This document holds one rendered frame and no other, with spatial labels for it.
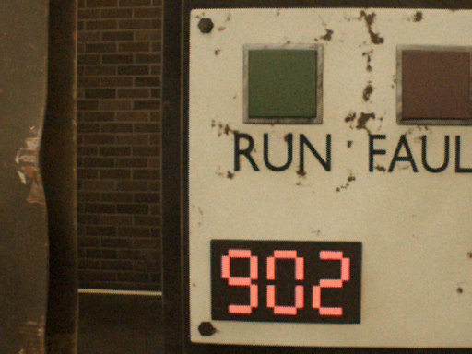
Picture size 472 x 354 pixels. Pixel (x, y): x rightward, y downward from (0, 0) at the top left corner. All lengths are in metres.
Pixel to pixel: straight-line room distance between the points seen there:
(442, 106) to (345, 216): 0.08
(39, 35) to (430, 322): 2.65
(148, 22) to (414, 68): 6.19
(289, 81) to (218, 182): 0.06
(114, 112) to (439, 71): 6.23
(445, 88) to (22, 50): 2.66
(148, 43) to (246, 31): 6.15
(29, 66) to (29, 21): 0.14
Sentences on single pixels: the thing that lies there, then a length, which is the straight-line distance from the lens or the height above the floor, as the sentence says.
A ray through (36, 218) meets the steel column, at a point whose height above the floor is 0.87.
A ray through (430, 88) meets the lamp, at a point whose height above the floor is 1.20.
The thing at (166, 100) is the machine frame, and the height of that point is 1.19.
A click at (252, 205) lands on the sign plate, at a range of 0.54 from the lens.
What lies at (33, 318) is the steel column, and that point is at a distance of 3.18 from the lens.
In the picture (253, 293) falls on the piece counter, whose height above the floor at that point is 1.09.
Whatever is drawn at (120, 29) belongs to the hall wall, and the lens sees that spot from 6.75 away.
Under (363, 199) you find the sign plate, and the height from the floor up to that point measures 1.14.
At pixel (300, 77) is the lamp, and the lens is 0.54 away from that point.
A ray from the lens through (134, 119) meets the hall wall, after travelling 6.70.
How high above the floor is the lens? 1.18
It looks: 3 degrees down
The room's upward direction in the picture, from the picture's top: straight up
